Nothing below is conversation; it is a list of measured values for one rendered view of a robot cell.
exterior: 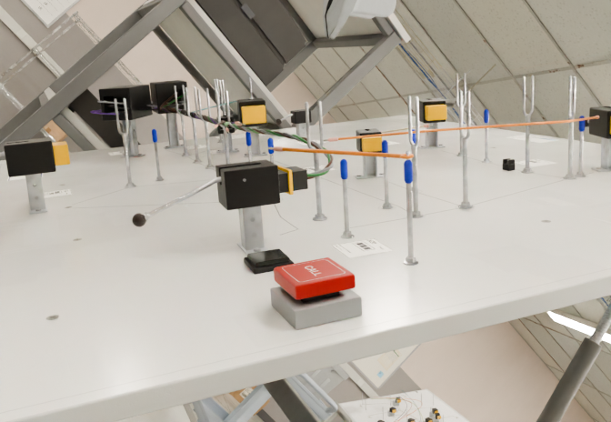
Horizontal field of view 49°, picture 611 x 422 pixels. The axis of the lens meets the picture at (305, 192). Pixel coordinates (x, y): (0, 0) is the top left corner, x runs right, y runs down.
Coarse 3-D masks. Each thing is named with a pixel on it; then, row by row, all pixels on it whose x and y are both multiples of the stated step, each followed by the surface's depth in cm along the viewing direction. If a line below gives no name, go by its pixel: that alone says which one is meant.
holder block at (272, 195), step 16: (256, 160) 71; (224, 176) 66; (240, 176) 66; (256, 176) 67; (272, 176) 68; (224, 192) 67; (240, 192) 67; (256, 192) 67; (272, 192) 68; (240, 208) 67
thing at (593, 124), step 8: (592, 112) 97; (600, 112) 95; (608, 112) 93; (592, 120) 97; (600, 120) 95; (608, 120) 93; (592, 128) 98; (600, 128) 95; (608, 128) 93; (600, 136) 96; (608, 136) 94; (608, 144) 96; (608, 152) 96; (608, 160) 96; (592, 168) 98; (600, 168) 97; (608, 168) 97
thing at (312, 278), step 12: (300, 264) 54; (312, 264) 54; (324, 264) 54; (336, 264) 54; (276, 276) 53; (288, 276) 51; (300, 276) 51; (312, 276) 51; (324, 276) 51; (336, 276) 51; (348, 276) 51; (288, 288) 51; (300, 288) 50; (312, 288) 50; (324, 288) 50; (336, 288) 51; (348, 288) 51; (312, 300) 51
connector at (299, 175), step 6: (288, 168) 71; (294, 168) 71; (300, 168) 71; (282, 174) 68; (294, 174) 69; (300, 174) 69; (306, 174) 70; (282, 180) 69; (294, 180) 69; (300, 180) 69; (306, 180) 70; (282, 186) 69; (294, 186) 69; (300, 186) 70; (306, 186) 70; (282, 192) 69
